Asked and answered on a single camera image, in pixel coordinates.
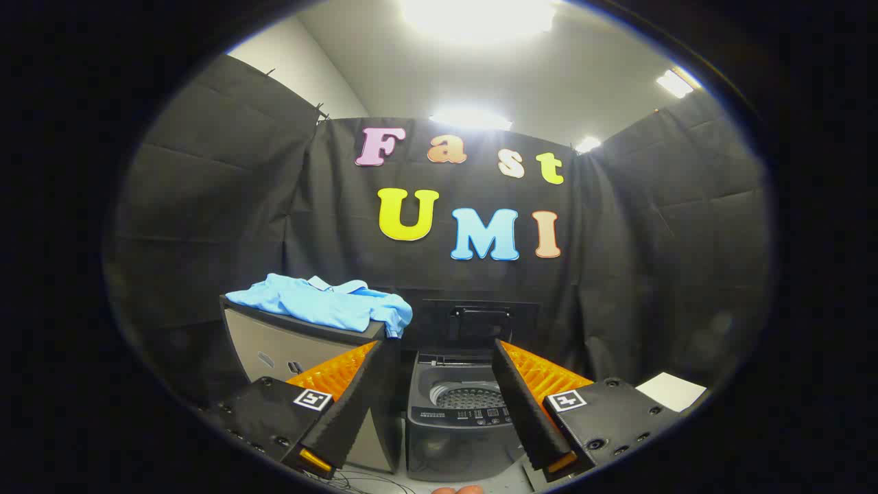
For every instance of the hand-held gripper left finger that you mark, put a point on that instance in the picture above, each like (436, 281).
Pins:
(360, 412)

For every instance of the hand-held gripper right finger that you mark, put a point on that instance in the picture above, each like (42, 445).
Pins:
(525, 412)

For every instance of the grey washing machine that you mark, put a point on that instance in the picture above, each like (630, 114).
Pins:
(446, 446)

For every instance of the light blue polo shirt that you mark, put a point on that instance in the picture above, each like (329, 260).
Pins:
(315, 302)

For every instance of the grey cabinet with dark top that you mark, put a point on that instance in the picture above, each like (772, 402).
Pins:
(267, 343)

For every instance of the white flat board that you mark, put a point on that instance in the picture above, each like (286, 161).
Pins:
(672, 391)

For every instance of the black backdrop cloth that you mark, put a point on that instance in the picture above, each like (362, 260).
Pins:
(240, 206)

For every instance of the ceiling light panel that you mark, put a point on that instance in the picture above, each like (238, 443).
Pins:
(480, 17)
(588, 145)
(470, 120)
(675, 84)

